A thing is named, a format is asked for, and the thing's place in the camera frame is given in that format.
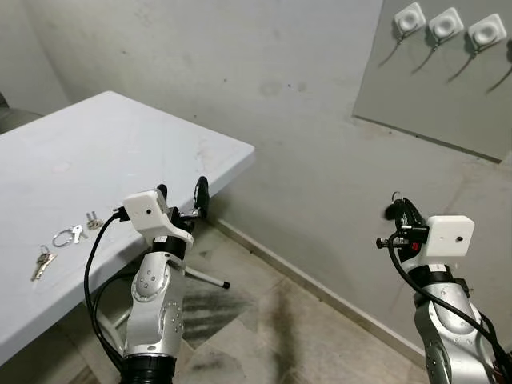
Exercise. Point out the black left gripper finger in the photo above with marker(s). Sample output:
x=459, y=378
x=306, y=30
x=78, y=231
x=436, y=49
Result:
x=202, y=196
x=162, y=192

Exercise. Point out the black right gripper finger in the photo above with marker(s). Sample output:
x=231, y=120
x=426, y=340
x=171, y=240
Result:
x=413, y=214
x=398, y=211

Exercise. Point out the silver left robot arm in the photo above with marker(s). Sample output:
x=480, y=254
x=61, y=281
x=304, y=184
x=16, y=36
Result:
x=152, y=304

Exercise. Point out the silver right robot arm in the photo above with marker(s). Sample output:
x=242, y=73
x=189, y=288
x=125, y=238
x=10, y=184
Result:
x=448, y=328

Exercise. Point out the white folding table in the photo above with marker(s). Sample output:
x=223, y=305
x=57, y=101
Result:
x=120, y=152

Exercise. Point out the white metal table leg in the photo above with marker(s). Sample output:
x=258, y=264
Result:
x=210, y=278

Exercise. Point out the brass and silver key bunch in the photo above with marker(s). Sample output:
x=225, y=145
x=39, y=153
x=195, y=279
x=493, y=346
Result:
x=42, y=262

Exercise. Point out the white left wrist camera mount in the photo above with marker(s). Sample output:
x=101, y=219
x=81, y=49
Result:
x=146, y=212

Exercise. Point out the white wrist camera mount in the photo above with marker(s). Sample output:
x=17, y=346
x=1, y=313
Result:
x=146, y=212
x=448, y=236

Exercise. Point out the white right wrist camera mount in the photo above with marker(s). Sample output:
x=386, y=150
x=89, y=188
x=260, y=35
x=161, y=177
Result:
x=448, y=236

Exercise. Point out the grey wall board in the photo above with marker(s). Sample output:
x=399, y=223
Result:
x=448, y=96

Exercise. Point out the white square wall hook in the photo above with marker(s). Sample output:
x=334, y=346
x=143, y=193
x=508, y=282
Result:
x=410, y=18
x=486, y=32
x=445, y=26

